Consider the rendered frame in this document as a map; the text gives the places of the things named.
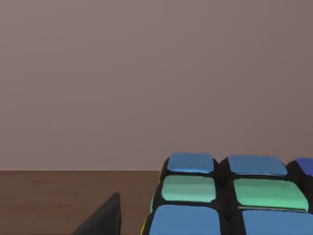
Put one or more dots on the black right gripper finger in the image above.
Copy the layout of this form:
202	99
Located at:
107	218

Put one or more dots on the colourful puzzle cube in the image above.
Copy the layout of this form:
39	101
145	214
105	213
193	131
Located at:
220	195

